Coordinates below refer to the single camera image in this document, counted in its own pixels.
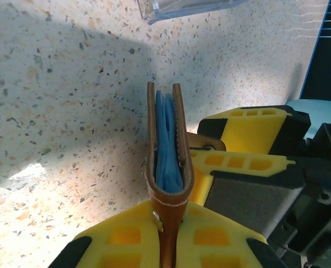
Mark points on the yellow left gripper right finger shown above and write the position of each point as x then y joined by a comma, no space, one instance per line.
218,231

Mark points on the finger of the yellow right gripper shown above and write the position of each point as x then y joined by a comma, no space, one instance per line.
243,131
237,160

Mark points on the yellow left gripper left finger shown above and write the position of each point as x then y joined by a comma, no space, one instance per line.
120,223

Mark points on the clear acrylic card box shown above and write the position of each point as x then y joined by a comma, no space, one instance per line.
182,11

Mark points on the blue table side strip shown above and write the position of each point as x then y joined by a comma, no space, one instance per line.
313,56

